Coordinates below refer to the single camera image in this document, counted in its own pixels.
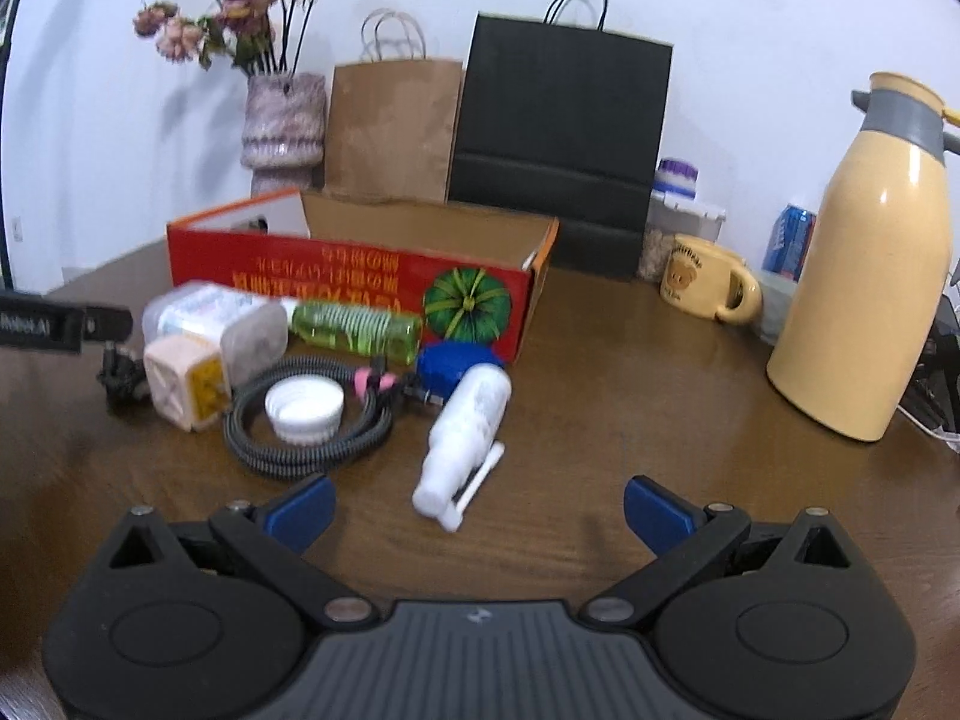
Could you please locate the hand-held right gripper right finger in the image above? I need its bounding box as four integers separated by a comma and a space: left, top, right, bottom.
581, 475, 852, 627

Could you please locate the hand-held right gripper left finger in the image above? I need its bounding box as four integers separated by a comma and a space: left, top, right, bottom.
105, 474, 377, 627

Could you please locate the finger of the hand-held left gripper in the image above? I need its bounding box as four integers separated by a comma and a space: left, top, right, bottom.
82, 305, 134, 342

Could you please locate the grey braided cable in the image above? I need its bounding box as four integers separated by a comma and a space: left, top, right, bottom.
223, 358, 440, 479

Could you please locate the small black object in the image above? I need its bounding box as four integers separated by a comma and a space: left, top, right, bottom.
100, 341, 151, 410

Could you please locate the beige charger plug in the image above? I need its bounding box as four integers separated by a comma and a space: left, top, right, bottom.
144, 336, 233, 432

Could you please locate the white ribbed cap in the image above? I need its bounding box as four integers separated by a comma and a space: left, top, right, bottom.
265, 379, 346, 443

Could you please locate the clear plastic container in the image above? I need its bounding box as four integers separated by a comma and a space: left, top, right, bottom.
142, 281, 290, 383

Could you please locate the green spray bottle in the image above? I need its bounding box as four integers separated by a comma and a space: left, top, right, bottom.
281, 300, 423, 365

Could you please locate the white spray bottle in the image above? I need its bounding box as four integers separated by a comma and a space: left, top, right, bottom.
412, 364, 513, 533

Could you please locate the blue screw cap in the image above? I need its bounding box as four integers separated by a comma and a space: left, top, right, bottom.
415, 343, 505, 400

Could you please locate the red cardboard box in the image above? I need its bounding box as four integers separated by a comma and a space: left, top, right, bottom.
166, 189, 560, 365

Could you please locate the yellow bear mug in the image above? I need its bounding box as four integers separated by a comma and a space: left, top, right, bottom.
660, 234, 764, 325

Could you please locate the pink mottled ceramic vase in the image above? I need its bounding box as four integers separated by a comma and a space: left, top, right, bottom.
240, 73, 329, 196

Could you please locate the clear white-lidded food container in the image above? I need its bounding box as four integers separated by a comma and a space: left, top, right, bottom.
639, 191, 727, 282

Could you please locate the blue drink can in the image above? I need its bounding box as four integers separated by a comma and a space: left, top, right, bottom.
763, 204, 817, 275

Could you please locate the yellow thermos jug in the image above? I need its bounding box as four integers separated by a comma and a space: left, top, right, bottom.
766, 73, 960, 442

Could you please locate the purple and white jar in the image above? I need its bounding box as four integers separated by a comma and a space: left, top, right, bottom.
654, 157, 698, 200

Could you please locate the brown paper bag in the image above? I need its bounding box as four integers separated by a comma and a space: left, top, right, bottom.
324, 9, 464, 203

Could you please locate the black paper bag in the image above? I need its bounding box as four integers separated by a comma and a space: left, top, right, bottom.
448, 0, 674, 282

